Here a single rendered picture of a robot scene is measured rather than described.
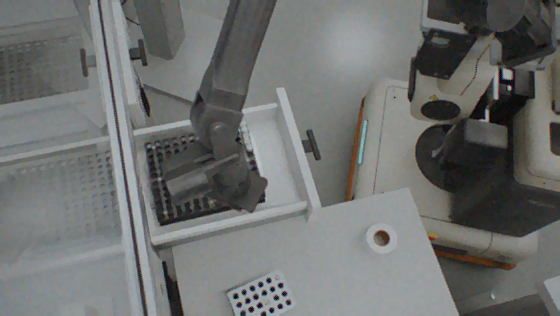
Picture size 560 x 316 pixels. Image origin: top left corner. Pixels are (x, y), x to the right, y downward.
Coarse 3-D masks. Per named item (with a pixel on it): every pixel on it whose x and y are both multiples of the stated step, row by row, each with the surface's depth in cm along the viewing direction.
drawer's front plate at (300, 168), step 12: (276, 96) 107; (288, 108) 103; (288, 120) 102; (288, 132) 102; (288, 144) 105; (300, 144) 100; (288, 156) 108; (300, 156) 99; (300, 168) 98; (300, 180) 101; (312, 180) 97; (300, 192) 104; (312, 192) 96; (312, 204) 95; (312, 216) 100
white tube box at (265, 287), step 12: (264, 276) 101; (240, 288) 100; (252, 288) 103; (264, 288) 100; (276, 288) 100; (288, 288) 101; (240, 300) 99; (252, 300) 99; (264, 300) 99; (276, 300) 103; (288, 300) 101; (240, 312) 100; (252, 312) 102; (264, 312) 100; (276, 312) 98
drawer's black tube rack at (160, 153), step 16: (144, 144) 101; (160, 144) 101; (176, 144) 102; (240, 144) 105; (160, 160) 100; (160, 176) 98; (160, 192) 97; (160, 208) 96; (176, 208) 96; (192, 208) 96; (208, 208) 96; (224, 208) 99; (160, 224) 97
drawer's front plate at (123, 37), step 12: (120, 12) 111; (120, 24) 109; (120, 36) 108; (120, 48) 107; (132, 60) 114; (132, 72) 107; (132, 84) 103; (132, 96) 102; (132, 108) 103; (144, 120) 111
